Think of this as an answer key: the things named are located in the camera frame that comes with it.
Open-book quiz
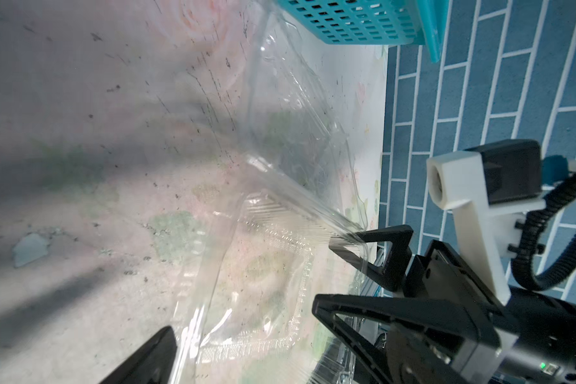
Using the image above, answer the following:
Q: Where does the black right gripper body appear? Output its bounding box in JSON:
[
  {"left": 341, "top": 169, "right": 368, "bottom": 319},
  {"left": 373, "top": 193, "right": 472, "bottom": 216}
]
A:
[{"left": 385, "top": 241, "right": 576, "bottom": 383}]

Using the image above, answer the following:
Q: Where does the teal plastic basket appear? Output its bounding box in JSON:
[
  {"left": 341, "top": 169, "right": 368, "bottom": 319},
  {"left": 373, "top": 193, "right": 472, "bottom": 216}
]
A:
[{"left": 278, "top": 0, "right": 450, "bottom": 62}]

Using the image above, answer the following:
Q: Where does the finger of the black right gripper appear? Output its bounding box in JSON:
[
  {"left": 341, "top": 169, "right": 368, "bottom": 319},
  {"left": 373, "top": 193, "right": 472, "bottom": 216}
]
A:
[
  {"left": 329, "top": 225, "right": 414, "bottom": 292},
  {"left": 312, "top": 294, "right": 502, "bottom": 383}
]

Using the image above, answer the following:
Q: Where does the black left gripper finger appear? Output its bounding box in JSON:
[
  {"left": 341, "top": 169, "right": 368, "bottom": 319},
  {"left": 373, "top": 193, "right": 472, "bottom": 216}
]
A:
[{"left": 101, "top": 326, "right": 178, "bottom": 384}]

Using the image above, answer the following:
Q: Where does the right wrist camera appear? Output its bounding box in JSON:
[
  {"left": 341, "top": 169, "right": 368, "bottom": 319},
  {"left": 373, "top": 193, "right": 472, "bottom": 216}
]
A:
[{"left": 427, "top": 139, "right": 545, "bottom": 304}]

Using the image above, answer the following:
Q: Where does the clear clamshell container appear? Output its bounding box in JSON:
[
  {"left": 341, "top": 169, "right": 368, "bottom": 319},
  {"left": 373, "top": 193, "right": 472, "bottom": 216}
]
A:
[{"left": 171, "top": 1, "right": 371, "bottom": 383}]

